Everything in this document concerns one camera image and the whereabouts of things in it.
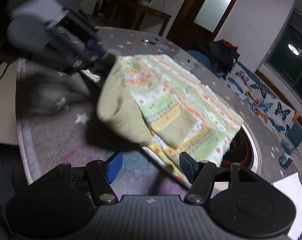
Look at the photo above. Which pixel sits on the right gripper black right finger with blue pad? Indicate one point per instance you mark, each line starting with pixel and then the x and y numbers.
pixel 201 176

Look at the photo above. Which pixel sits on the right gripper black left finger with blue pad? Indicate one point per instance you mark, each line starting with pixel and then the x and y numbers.
pixel 101 174

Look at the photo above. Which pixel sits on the colourful patterned baby garment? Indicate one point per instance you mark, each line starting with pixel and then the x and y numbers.
pixel 152 101

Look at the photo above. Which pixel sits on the dark clothes pile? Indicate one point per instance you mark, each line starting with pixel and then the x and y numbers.
pixel 222 56

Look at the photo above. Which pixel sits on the black round induction cooker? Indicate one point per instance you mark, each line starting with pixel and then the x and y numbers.
pixel 240 151

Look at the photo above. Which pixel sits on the grey star pattern tablecloth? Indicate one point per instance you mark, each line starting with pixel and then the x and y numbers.
pixel 57 121

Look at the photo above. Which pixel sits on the blue toy watch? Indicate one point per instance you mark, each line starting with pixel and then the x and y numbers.
pixel 285 160

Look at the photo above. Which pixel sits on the white paper sheet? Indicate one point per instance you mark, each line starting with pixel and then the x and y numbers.
pixel 292 188

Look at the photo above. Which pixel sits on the butterfly print pillow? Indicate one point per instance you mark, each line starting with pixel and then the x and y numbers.
pixel 277 117
pixel 251 92

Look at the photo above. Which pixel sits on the wooden side table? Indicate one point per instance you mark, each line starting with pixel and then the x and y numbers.
pixel 142 10

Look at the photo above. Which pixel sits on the blue sofa mattress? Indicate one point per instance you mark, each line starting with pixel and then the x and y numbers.
pixel 295 135

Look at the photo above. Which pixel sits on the dark window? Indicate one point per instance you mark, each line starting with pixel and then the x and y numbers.
pixel 286 56

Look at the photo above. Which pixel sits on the brown door with glass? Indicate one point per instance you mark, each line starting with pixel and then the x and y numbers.
pixel 199 21

